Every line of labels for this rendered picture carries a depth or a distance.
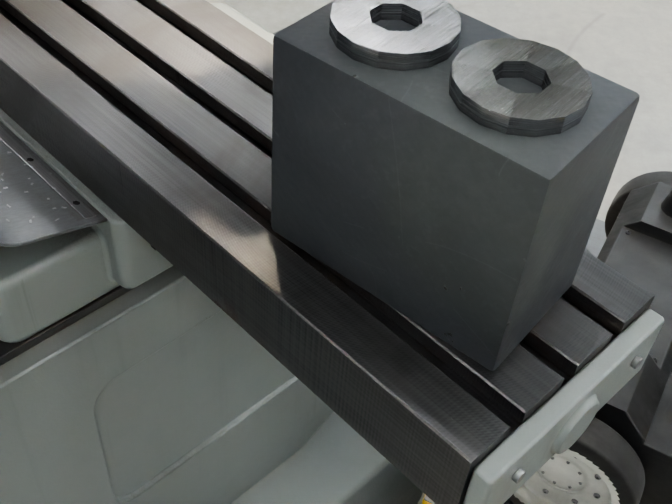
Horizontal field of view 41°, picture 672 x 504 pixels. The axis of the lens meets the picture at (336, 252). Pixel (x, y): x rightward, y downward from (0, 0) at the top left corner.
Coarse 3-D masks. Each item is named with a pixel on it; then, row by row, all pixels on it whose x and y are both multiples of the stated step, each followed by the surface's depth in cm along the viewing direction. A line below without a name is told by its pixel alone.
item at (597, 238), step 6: (600, 222) 165; (594, 228) 163; (600, 228) 164; (594, 234) 162; (600, 234) 162; (588, 240) 161; (594, 240) 161; (600, 240) 161; (588, 246) 160; (594, 246) 160; (600, 246) 160; (588, 252) 159; (594, 252) 159; (426, 498) 123
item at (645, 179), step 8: (640, 176) 148; (648, 176) 146; (656, 176) 145; (664, 176) 145; (624, 184) 151; (632, 184) 148; (640, 184) 146; (648, 184) 144; (624, 192) 148; (616, 200) 149; (624, 200) 148; (616, 208) 150; (608, 216) 151; (616, 216) 151; (608, 224) 152; (608, 232) 153
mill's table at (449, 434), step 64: (0, 0) 98; (64, 0) 102; (128, 0) 98; (192, 0) 99; (0, 64) 90; (64, 64) 93; (128, 64) 90; (192, 64) 91; (256, 64) 91; (64, 128) 86; (128, 128) 83; (192, 128) 84; (256, 128) 84; (128, 192) 82; (192, 192) 77; (256, 192) 78; (192, 256) 78; (256, 256) 73; (256, 320) 75; (320, 320) 68; (384, 320) 72; (576, 320) 70; (640, 320) 72; (320, 384) 72; (384, 384) 64; (448, 384) 65; (512, 384) 65; (576, 384) 67; (384, 448) 69; (448, 448) 62; (512, 448) 63
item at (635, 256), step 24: (648, 192) 140; (624, 216) 138; (648, 216) 135; (624, 240) 134; (648, 240) 134; (624, 264) 130; (648, 264) 131; (648, 288) 127; (648, 360) 116; (648, 384) 114; (624, 408) 110; (648, 408) 113; (624, 432) 112; (648, 432) 113; (648, 456) 113; (648, 480) 115
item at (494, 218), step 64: (384, 0) 63; (320, 64) 60; (384, 64) 59; (448, 64) 60; (512, 64) 59; (576, 64) 59; (320, 128) 63; (384, 128) 59; (448, 128) 55; (512, 128) 55; (576, 128) 56; (320, 192) 67; (384, 192) 63; (448, 192) 58; (512, 192) 55; (576, 192) 58; (320, 256) 72; (384, 256) 66; (448, 256) 62; (512, 256) 58; (576, 256) 68; (448, 320) 66; (512, 320) 62
